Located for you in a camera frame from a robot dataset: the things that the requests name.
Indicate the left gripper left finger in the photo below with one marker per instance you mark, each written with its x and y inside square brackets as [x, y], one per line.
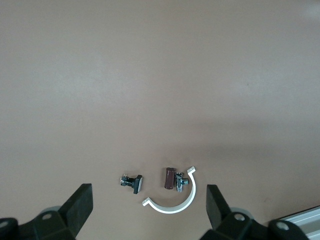
[75, 210]

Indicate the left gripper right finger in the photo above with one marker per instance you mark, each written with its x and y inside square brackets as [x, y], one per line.
[220, 215]

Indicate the white drawer cabinet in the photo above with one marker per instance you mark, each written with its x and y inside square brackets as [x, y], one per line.
[307, 218]

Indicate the chrome angle valve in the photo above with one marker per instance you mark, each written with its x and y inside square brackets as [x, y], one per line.
[180, 182]

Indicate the brown cylinder part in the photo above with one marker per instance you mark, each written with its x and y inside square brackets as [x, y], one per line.
[169, 178]

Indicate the black square push switch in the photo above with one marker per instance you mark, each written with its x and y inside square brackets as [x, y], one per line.
[137, 184]

